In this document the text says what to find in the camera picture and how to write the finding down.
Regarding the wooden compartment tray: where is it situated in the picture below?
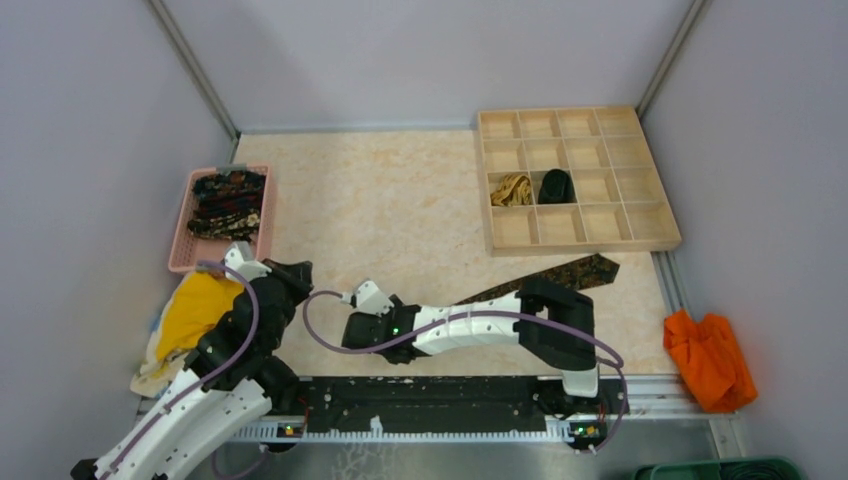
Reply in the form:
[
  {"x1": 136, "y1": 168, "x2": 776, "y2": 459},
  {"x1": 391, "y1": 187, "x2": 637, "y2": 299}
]
[{"x1": 476, "y1": 105, "x2": 682, "y2": 256}]

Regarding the pink plastic basket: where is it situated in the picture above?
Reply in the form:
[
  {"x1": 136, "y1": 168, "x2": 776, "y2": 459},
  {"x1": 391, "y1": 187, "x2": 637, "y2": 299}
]
[{"x1": 168, "y1": 165, "x2": 276, "y2": 274}]

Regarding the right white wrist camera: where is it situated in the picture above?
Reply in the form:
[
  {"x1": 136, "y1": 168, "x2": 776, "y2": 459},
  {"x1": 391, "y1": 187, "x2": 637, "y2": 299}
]
[{"x1": 341, "y1": 279, "x2": 395, "y2": 316}]

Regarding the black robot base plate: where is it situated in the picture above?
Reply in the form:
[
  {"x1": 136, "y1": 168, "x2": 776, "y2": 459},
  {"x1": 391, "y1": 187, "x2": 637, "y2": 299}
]
[{"x1": 270, "y1": 376, "x2": 629, "y2": 434}]

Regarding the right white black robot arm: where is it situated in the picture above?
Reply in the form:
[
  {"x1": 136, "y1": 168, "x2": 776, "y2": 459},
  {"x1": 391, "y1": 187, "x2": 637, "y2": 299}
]
[{"x1": 341, "y1": 279, "x2": 603, "y2": 412}]

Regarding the rolled yellow patterned tie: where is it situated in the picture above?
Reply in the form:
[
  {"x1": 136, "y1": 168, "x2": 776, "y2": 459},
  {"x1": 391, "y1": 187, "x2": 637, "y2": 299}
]
[{"x1": 489, "y1": 173, "x2": 533, "y2": 207}]

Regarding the dark brown patterned tie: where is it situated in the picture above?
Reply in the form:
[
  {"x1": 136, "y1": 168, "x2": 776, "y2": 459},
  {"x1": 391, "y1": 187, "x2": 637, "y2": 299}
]
[{"x1": 457, "y1": 254, "x2": 620, "y2": 305}]

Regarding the green bin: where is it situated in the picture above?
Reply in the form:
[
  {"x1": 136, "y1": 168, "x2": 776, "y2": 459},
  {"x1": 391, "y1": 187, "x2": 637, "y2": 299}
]
[{"x1": 631, "y1": 457, "x2": 807, "y2": 480}]

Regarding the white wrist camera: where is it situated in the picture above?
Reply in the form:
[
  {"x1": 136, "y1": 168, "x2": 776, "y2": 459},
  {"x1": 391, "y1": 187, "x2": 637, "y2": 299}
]
[
  {"x1": 223, "y1": 241, "x2": 272, "y2": 282},
  {"x1": 341, "y1": 279, "x2": 395, "y2": 316}
]

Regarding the orange cloth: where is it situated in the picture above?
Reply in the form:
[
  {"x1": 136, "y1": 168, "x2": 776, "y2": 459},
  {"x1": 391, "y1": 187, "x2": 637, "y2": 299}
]
[{"x1": 663, "y1": 309, "x2": 759, "y2": 414}]

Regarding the rolled black tie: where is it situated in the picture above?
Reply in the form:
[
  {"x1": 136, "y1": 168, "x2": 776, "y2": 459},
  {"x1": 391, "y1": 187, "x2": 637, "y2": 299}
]
[{"x1": 537, "y1": 169, "x2": 576, "y2": 205}]

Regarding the yellow white cloth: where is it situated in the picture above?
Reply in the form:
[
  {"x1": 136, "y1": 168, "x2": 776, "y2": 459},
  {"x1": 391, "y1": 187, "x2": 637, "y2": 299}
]
[{"x1": 129, "y1": 272, "x2": 244, "y2": 398}]

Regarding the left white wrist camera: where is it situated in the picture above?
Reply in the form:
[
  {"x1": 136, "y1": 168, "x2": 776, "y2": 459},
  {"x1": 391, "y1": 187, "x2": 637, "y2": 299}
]
[{"x1": 223, "y1": 241, "x2": 272, "y2": 282}]

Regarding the pile of patterned ties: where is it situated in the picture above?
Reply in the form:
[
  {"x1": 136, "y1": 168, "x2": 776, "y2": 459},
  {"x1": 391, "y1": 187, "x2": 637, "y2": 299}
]
[{"x1": 186, "y1": 170, "x2": 267, "y2": 241}]

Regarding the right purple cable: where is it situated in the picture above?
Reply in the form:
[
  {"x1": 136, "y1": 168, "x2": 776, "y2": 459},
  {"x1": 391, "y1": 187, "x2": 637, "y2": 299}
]
[{"x1": 301, "y1": 290, "x2": 628, "y2": 456}]

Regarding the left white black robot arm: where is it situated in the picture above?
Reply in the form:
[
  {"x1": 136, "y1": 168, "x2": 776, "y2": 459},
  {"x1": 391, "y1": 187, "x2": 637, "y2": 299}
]
[{"x1": 70, "y1": 259, "x2": 314, "y2": 479}]

